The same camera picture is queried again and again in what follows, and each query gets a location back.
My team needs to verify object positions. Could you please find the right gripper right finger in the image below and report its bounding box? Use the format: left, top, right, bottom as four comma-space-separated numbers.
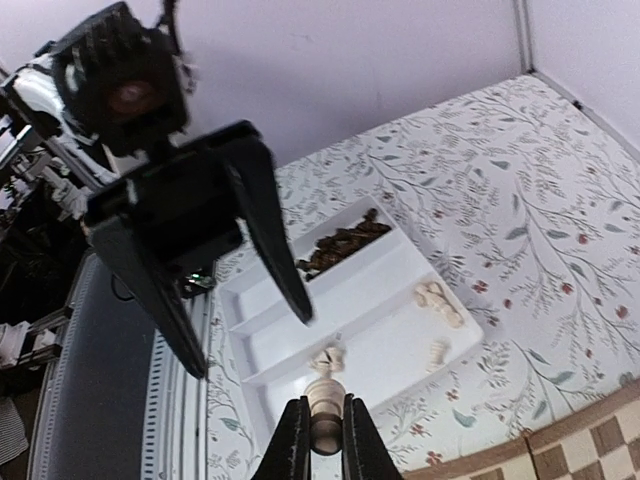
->
341, 394, 403, 480

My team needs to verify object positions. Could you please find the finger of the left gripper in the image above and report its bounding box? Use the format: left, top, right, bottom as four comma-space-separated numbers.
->
222, 136, 313, 323
89, 219, 207, 378

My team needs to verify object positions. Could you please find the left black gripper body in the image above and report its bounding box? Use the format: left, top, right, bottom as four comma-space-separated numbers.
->
85, 120, 263, 270

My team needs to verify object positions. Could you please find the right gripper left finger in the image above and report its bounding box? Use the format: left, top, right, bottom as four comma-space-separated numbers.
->
254, 396, 311, 480

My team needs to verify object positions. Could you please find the white divided tray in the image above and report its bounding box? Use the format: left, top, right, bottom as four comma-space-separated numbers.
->
218, 196, 484, 448

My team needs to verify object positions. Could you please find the wooden chessboard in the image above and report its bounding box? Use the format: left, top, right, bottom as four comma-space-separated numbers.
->
403, 380, 639, 480

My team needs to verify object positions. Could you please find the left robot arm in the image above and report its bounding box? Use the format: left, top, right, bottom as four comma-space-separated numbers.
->
1, 54, 314, 378

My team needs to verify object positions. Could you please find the light chess pieces pile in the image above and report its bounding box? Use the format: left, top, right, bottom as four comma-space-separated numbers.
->
309, 281, 465, 378

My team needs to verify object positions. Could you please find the dark chess pieces pile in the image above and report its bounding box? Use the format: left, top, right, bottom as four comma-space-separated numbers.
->
295, 208, 392, 282

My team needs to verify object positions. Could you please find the floral patterned table mat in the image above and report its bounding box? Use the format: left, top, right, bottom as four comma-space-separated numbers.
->
202, 72, 640, 480

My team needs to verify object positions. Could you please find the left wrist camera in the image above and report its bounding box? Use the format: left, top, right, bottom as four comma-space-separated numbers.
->
50, 1, 193, 156

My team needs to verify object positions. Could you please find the front aluminium rail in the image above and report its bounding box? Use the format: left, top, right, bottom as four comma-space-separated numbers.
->
27, 253, 207, 479

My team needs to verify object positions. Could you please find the left aluminium frame post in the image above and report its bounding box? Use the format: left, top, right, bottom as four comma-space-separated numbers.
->
513, 0, 536, 75

